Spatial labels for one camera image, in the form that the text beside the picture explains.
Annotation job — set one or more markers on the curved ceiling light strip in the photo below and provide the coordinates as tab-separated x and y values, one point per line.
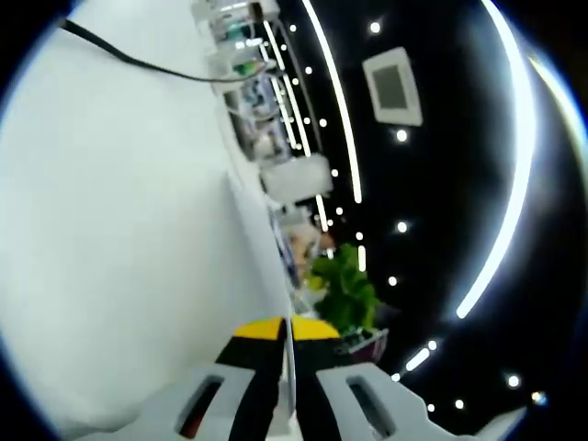
341	96
529	138

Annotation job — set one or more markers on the green potted plant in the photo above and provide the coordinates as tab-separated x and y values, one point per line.
344	289

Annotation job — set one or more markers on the ceiling air vent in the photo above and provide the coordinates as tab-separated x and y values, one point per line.
392	87

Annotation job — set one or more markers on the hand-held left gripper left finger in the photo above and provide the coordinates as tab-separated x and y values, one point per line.
184	413

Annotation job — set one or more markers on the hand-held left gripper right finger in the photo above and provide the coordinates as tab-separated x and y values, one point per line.
395	409

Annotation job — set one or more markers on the white round pillar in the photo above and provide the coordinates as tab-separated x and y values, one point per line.
296	179

